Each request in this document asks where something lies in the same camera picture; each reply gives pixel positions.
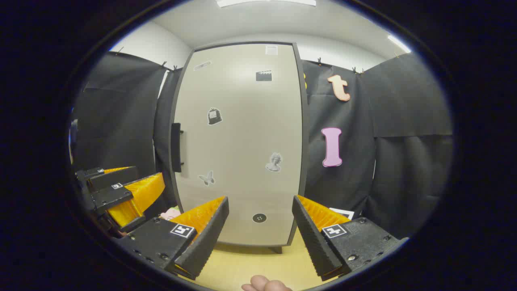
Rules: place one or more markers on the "ceiling light panel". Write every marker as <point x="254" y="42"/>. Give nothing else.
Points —
<point x="266" y="2"/>

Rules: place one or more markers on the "pink plush toy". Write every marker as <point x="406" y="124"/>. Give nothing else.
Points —
<point x="169" y="213"/>

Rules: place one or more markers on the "black backdrop cloth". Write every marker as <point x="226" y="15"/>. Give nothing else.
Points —
<point x="404" y="121"/>

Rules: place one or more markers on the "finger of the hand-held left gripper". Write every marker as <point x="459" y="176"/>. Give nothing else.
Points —
<point x="115" y="197"/>
<point x="115" y="180"/>

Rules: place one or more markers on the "dark grey cabinet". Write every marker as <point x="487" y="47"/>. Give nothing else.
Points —
<point x="305" y="141"/>

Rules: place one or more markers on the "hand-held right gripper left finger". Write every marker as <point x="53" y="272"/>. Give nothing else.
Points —
<point x="210" y="238"/>

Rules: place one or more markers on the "white book with portrait cover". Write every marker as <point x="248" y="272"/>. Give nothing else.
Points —
<point x="342" y="212"/>

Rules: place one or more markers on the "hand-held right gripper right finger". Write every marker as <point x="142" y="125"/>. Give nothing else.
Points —
<point x="313" y="238"/>

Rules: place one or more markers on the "beige cabinet door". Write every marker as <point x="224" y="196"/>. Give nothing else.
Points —
<point x="242" y="141"/>

